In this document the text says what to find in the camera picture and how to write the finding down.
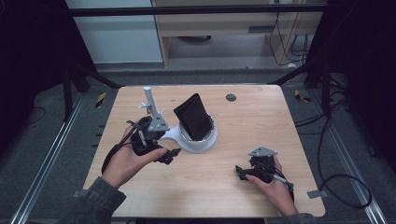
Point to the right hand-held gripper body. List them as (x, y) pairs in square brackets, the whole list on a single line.
[(264, 163)]

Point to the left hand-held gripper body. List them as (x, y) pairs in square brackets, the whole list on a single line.
[(146, 137)]

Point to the white bowl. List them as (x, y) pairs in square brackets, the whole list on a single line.
[(186, 137)]

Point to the black leather wallet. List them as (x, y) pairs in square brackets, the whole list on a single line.
[(194, 118)]

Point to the white key stand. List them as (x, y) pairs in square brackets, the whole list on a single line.
[(148, 96)]

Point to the person's right hand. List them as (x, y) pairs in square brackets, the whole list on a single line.
[(278, 194)]

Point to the person's left hand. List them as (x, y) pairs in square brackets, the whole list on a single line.
[(124, 165)]

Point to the yellow black striped tape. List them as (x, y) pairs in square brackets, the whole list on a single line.
[(100, 99), (301, 96)]

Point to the grey round table grommet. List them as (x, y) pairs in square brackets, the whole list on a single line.
[(231, 97)]

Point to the black metal stand leg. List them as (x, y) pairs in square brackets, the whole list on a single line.
[(67, 93), (326, 90)]

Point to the white cabinet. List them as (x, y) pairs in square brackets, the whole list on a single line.
[(118, 37)]

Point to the dark curtain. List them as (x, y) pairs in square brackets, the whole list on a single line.
[(367, 77), (31, 62)]

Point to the light wooden desk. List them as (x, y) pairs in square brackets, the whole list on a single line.
[(218, 23)]

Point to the black horizontal bar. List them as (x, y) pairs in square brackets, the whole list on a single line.
[(193, 10)]

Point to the aluminium floor rail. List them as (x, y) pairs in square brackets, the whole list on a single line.
[(351, 165), (46, 161)]

